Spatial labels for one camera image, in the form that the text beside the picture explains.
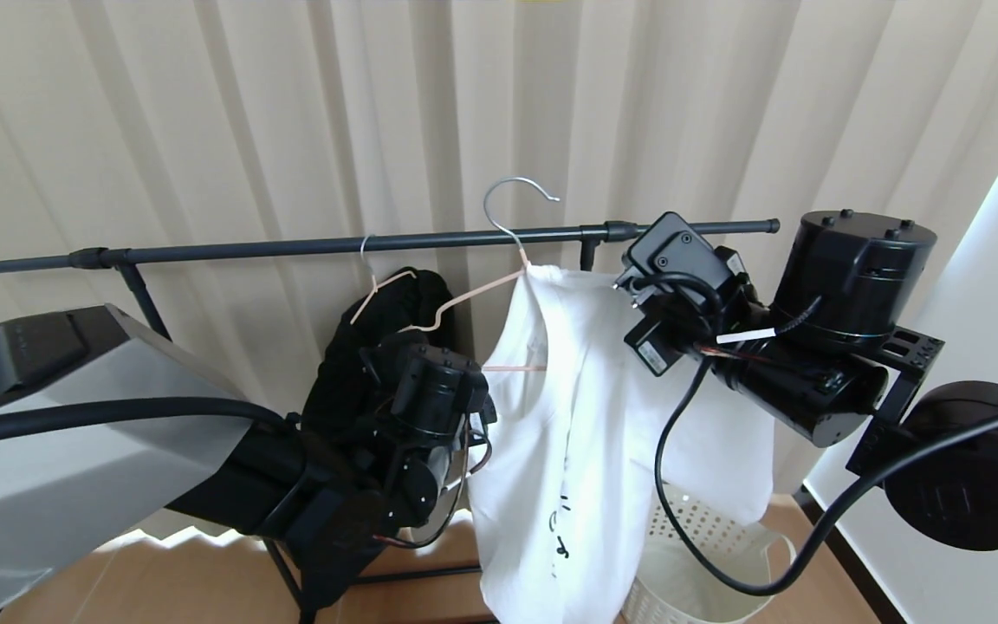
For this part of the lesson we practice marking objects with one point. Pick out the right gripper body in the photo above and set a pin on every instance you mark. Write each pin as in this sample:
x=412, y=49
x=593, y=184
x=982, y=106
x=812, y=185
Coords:
x=672, y=342

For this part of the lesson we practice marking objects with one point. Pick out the white printed t-shirt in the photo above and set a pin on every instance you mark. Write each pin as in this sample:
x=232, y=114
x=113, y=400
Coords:
x=620, y=451

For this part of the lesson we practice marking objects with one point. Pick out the pink clothes hanger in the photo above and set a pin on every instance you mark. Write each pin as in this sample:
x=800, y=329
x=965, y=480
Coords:
x=512, y=368
x=395, y=280

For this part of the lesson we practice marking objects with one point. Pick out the black shorts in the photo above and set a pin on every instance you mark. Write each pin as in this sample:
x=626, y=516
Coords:
x=352, y=364

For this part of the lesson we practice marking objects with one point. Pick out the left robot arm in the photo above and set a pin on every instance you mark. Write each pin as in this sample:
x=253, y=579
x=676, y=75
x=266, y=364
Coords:
x=57, y=451

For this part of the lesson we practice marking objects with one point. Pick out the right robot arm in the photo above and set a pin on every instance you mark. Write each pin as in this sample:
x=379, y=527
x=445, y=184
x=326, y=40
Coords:
x=854, y=277

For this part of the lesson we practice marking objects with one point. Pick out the white laundry basket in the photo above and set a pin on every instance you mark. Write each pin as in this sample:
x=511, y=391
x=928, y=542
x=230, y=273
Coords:
x=681, y=598

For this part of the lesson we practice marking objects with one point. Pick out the black clothes rack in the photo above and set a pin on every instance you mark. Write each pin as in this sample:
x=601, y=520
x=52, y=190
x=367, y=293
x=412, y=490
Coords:
x=291, y=247

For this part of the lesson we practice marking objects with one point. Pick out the beige curtain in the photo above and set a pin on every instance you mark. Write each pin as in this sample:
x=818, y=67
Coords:
x=204, y=104

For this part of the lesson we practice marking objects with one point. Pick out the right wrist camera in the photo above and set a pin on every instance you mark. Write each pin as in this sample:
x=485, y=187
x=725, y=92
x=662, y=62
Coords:
x=677, y=251

